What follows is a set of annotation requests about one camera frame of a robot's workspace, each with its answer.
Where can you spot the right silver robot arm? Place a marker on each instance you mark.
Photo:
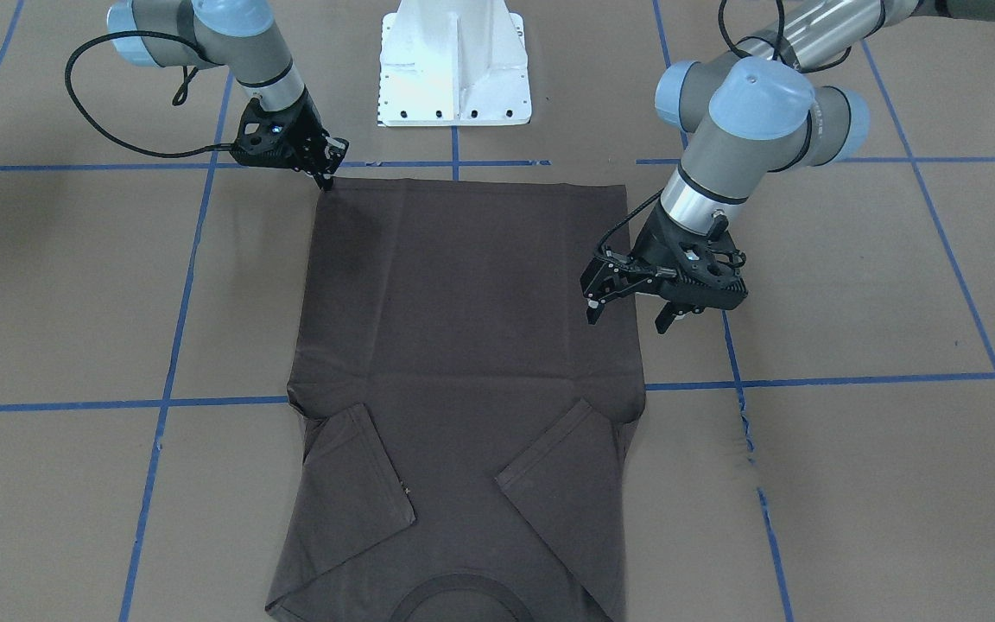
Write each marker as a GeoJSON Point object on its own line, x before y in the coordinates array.
{"type": "Point", "coordinates": [240, 35]}

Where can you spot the dark brown t-shirt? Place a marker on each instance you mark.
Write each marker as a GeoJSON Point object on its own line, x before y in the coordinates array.
{"type": "Point", "coordinates": [465, 427]}

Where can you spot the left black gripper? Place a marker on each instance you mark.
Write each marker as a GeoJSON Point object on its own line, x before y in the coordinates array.
{"type": "Point", "coordinates": [651, 241]}

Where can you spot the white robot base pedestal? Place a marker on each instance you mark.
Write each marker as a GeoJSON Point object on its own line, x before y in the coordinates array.
{"type": "Point", "coordinates": [453, 63]}

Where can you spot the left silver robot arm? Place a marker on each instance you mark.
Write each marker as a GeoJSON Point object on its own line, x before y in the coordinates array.
{"type": "Point", "coordinates": [748, 113]}

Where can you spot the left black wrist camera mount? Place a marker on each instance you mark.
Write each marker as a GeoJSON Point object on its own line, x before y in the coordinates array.
{"type": "Point", "coordinates": [712, 265]}

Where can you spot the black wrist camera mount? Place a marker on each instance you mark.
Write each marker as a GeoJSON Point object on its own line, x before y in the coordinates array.
{"type": "Point", "coordinates": [712, 265]}
{"type": "Point", "coordinates": [262, 138]}

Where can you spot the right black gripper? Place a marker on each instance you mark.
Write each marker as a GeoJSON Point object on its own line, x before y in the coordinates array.
{"type": "Point", "coordinates": [301, 126]}

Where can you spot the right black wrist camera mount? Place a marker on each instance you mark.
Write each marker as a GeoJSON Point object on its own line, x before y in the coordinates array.
{"type": "Point", "coordinates": [262, 138]}

